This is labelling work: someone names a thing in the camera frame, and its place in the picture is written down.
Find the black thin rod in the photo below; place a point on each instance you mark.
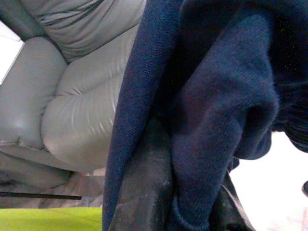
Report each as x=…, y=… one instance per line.
x=36, y=195

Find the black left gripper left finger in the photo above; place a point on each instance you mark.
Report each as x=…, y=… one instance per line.
x=144, y=192

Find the grey leather sofa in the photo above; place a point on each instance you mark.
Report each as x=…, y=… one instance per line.
x=72, y=96

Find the navy blue garment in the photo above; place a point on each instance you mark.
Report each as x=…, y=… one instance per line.
x=204, y=108

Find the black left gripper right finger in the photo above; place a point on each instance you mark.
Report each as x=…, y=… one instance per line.
x=231, y=211

